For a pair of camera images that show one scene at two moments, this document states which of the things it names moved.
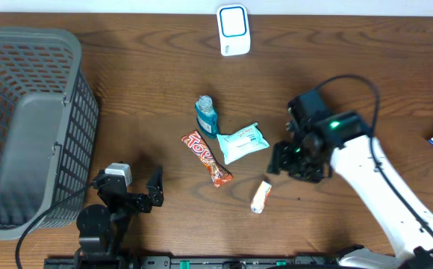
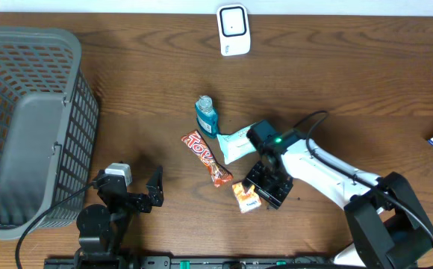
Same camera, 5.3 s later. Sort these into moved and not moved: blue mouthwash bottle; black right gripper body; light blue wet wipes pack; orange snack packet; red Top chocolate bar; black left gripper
Moved: orange snack packet; black right gripper body
Not moved: light blue wet wipes pack; blue mouthwash bottle; black left gripper; red Top chocolate bar
